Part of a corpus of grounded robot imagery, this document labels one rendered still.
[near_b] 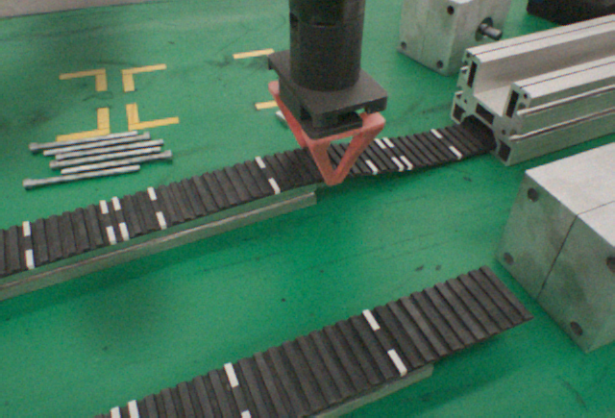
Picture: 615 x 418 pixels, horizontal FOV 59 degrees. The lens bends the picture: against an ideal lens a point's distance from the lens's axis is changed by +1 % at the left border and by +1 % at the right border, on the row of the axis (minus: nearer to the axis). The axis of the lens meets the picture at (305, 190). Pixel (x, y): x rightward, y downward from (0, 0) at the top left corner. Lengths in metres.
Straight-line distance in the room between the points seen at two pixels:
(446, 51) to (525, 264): 0.33
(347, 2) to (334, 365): 0.25
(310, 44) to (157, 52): 0.40
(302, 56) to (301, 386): 0.23
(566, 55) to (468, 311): 0.36
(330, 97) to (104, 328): 0.24
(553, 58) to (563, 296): 0.30
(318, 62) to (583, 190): 0.21
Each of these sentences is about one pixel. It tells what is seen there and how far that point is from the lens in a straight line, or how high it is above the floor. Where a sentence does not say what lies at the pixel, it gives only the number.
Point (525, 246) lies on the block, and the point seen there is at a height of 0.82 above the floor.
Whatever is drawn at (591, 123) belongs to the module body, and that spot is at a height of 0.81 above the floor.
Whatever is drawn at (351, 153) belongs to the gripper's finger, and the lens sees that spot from 0.46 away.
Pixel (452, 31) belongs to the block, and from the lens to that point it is 0.69.
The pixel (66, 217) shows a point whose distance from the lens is 0.48.
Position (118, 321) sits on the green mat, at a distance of 0.44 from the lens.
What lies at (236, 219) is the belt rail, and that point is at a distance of 0.48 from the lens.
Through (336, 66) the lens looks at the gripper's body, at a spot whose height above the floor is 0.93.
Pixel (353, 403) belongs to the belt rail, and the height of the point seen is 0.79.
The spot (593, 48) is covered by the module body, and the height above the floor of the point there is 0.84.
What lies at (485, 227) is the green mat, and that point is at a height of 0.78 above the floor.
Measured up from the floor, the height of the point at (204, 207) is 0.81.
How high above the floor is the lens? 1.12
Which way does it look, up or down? 42 degrees down
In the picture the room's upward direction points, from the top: straight up
